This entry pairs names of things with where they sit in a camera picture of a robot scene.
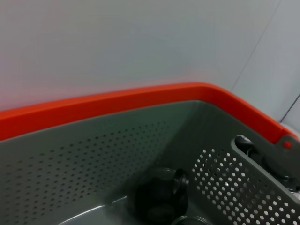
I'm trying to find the glass teacup black holder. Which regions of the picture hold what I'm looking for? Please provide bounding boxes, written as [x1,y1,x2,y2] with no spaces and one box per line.
[170,214,210,225]
[135,167,190,221]

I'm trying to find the grey-green perforated plastic basket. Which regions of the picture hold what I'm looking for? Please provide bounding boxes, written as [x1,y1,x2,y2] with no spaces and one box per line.
[0,100,300,225]

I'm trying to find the orange-red basket handle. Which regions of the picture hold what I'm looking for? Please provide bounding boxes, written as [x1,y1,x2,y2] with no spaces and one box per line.
[0,82,300,150]

